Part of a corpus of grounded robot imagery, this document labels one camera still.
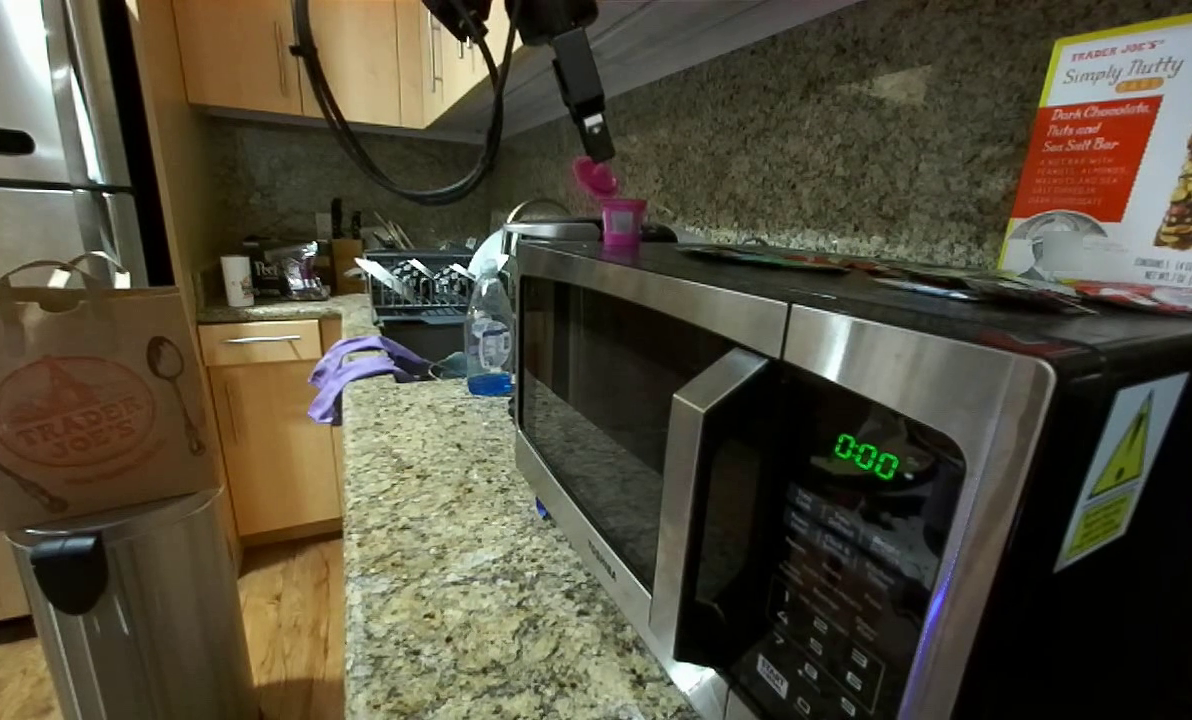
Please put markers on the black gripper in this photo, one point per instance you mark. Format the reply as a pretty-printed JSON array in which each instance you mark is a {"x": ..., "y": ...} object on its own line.
[{"x": 573, "y": 62}]

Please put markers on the pink plastic object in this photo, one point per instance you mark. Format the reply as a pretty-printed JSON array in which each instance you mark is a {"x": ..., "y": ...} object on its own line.
[{"x": 622, "y": 217}]

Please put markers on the light wood upper cabinets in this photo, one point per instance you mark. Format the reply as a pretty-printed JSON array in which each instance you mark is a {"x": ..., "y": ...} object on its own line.
[{"x": 384, "y": 62}]

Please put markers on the clear plastic water bottle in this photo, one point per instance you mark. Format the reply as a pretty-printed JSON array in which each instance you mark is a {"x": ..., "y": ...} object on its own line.
[{"x": 491, "y": 339}]

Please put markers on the dish drying rack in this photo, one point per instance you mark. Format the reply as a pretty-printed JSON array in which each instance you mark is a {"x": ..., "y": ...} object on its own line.
[{"x": 418, "y": 286}]

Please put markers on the purple cloth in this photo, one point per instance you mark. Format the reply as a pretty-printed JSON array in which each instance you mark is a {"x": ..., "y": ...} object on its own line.
[{"x": 358, "y": 357}]

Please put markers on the white mug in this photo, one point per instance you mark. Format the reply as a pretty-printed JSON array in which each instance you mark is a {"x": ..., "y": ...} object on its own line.
[{"x": 237, "y": 281}]

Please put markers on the stainless steel microwave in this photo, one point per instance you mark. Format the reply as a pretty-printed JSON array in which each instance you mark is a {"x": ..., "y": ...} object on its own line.
[{"x": 828, "y": 496}]

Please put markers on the stainless steel refrigerator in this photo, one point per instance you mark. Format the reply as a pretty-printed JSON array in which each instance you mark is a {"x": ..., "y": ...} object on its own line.
[{"x": 75, "y": 141}]

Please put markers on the snack bar box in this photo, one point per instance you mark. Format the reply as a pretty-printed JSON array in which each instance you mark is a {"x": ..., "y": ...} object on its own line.
[{"x": 1105, "y": 183}]

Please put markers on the brown paper shopping bag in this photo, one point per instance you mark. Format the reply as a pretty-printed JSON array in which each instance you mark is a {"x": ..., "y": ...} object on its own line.
[{"x": 102, "y": 400}]

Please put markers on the steel trash can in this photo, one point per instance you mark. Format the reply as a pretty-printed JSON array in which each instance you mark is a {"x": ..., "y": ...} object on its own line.
[{"x": 138, "y": 615}]

